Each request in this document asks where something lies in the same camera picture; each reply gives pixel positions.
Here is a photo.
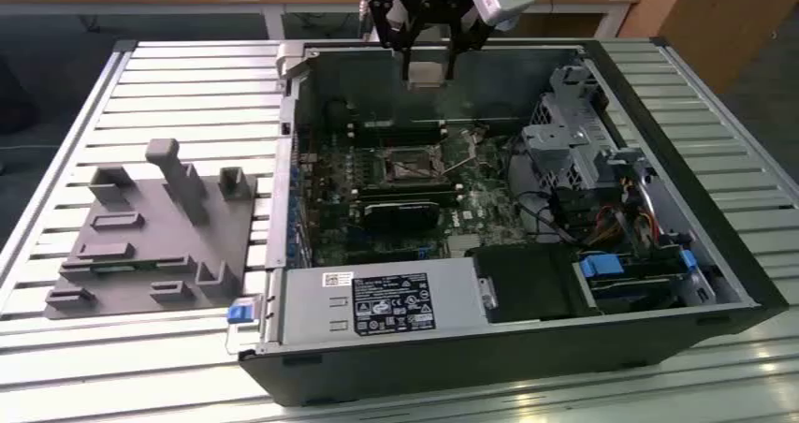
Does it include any silver power supply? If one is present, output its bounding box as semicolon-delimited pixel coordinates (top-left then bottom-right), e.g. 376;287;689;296
272;257;493;350

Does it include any coloured wire bundle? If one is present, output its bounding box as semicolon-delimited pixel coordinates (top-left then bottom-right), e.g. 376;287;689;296
592;205;664;247

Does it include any brown wooden cabinet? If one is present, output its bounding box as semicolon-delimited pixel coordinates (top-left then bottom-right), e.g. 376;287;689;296
616;0;799;95

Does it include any blue case latch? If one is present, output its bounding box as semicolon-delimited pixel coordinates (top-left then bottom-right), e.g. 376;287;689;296
226;300;261;326

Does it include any black plastic shroud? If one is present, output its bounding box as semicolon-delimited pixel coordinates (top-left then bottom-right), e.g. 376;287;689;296
464;244;600;325

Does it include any CPU socket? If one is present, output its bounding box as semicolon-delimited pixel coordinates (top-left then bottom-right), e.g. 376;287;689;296
378;146;448;184

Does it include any RAM stick with silver label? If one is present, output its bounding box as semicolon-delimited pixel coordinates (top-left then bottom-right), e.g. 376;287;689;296
360;119;441;131

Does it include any green motherboard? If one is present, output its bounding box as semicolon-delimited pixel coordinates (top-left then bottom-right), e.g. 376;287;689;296
289;123;532;270

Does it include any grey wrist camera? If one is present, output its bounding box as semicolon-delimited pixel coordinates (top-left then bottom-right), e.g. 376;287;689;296
382;2;408;31

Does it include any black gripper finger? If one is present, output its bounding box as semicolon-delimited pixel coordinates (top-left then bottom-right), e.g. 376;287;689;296
441;13;497;81
366;0;417;81

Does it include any black graphics card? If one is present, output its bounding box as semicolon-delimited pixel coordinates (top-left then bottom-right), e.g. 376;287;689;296
360;200;441;237

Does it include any small silver heatsink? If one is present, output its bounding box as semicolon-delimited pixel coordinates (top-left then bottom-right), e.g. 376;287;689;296
446;234;485;258

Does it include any silver drive cage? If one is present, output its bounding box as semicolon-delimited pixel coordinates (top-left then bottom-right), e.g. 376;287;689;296
520;65;656;195

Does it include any black PC case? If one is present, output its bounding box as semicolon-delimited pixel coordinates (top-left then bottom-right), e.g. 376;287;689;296
236;36;789;408

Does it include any grey parts rack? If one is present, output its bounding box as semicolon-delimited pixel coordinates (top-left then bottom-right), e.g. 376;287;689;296
42;137;261;321

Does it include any silver CPU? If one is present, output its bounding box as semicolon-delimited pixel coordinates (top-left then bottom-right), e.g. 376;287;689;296
404;61;448;90

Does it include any blue disk carrier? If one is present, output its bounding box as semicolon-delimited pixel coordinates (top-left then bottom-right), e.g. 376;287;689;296
576;252;625;284

